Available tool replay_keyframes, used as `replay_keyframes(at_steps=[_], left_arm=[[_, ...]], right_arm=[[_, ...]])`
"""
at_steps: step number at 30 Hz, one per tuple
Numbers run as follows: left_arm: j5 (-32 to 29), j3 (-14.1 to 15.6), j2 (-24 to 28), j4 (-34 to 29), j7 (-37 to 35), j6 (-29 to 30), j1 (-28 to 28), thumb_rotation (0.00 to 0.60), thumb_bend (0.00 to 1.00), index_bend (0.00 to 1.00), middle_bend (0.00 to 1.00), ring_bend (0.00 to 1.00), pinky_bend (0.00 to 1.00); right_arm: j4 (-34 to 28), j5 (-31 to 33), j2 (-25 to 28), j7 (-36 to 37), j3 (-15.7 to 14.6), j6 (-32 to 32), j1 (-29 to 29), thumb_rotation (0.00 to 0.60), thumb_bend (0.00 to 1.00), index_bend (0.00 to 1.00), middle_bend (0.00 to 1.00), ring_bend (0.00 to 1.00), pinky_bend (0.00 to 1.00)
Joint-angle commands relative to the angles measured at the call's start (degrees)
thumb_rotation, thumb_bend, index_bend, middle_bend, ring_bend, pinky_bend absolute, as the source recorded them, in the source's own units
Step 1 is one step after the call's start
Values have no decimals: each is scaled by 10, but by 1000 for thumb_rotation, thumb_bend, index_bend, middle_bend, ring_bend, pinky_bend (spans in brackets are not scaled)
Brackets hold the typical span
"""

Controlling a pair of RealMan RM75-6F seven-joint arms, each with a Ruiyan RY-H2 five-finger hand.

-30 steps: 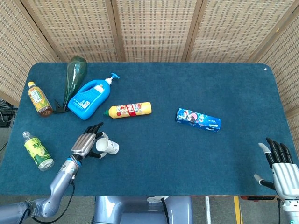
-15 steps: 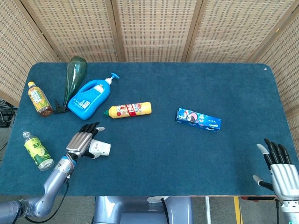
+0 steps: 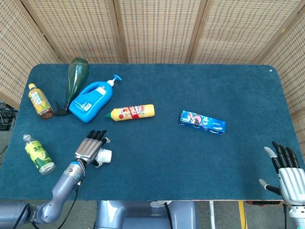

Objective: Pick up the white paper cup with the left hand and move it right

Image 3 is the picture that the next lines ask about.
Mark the yellow label tea bottle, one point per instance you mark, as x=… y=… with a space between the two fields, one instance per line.
x=40 y=101

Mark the yellow squeeze bottle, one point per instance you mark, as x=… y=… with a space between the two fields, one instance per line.
x=132 y=112

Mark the white table leg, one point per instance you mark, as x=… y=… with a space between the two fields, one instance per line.
x=211 y=214

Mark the blue carpet table mat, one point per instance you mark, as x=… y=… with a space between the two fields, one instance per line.
x=166 y=143

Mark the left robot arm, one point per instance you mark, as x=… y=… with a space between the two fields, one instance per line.
x=51 y=195

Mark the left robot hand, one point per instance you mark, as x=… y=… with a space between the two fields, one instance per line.
x=89 y=148

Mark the yellow floor tape strip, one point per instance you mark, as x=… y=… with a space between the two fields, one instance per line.
x=242 y=214

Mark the green glass spray bottle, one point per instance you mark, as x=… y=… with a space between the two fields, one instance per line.
x=75 y=80

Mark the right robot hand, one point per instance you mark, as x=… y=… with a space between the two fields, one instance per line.
x=289 y=176

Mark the green label water bottle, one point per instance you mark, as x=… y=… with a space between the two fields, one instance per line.
x=38 y=155

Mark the blue Oreo cookie box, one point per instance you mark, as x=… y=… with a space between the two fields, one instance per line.
x=202 y=122

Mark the woven bamboo folding screen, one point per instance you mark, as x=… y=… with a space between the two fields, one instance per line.
x=157 y=31

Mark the blue pump detergent bottle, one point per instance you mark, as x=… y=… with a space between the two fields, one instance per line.
x=91 y=100

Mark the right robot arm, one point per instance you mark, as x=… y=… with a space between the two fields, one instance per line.
x=297 y=217

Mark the white paper cup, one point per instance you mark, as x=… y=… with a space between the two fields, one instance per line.
x=104 y=155

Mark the grey robot torso base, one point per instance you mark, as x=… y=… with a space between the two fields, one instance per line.
x=143 y=215

